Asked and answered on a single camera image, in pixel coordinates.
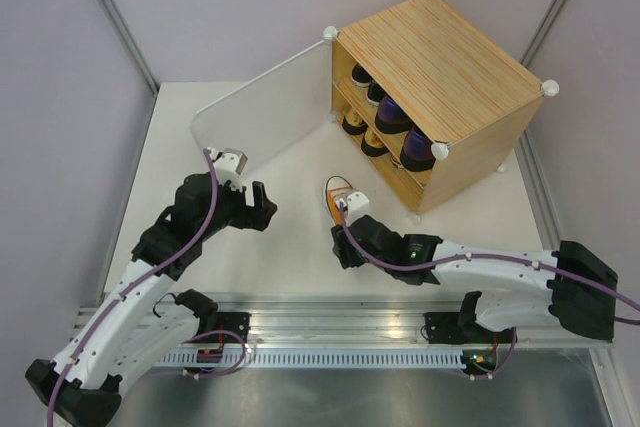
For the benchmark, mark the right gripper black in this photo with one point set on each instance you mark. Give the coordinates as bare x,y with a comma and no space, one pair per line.
343,248

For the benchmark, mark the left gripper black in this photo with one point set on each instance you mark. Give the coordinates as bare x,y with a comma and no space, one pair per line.
257,216

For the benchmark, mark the orange canvas sneaker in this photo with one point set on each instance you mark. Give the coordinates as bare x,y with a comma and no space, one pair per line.
396,162
335,188

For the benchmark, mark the purple loafer shoe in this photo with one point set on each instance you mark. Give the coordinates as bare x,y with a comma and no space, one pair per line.
416,154
390,119

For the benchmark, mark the gold heeled shoe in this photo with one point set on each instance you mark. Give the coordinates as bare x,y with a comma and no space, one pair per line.
371,145
353,124

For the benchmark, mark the wooden two-shelf shoe cabinet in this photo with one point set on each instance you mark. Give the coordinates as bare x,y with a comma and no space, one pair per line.
470,97

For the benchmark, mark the black canvas sneaker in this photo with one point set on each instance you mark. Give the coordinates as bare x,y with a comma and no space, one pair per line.
375,93
360,77

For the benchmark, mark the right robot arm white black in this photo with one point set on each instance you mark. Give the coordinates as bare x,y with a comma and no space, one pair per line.
570,287

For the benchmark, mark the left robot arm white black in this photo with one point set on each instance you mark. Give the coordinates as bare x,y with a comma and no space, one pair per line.
85,383

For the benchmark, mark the white translucent cabinet door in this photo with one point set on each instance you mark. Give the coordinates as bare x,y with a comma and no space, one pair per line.
273,111

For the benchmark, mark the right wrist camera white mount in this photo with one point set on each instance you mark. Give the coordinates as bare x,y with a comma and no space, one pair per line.
353,205

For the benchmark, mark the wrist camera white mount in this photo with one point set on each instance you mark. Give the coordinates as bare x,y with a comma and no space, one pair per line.
228,165
353,205

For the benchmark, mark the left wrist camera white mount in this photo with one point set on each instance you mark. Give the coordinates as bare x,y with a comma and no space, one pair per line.
228,165

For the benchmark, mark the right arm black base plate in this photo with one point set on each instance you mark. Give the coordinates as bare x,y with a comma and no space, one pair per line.
441,328

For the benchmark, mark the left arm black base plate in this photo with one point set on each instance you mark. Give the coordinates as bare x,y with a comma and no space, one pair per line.
236,322

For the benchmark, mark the aluminium rail frame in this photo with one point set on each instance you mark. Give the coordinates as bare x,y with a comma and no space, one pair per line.
328,325

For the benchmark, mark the white slotted cable duct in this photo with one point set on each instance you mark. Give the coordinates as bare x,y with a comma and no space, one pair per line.
420,358

